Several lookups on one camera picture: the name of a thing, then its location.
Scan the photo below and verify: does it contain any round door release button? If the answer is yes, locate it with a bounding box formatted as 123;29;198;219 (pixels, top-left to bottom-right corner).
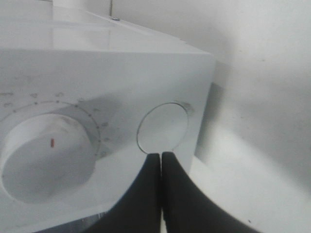
136;102;189;154

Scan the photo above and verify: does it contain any white microwave oven body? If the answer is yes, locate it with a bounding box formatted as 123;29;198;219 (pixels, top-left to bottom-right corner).
0;0;215;233

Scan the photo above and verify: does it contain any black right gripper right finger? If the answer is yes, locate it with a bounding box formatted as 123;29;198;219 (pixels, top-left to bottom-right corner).
161;152;257;233

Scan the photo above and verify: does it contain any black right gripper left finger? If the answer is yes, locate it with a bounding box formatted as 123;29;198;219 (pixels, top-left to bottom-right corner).
84;153;161;233

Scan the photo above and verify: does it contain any lower white timer knob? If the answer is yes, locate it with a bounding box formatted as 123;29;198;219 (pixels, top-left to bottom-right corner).
0;114;96;204

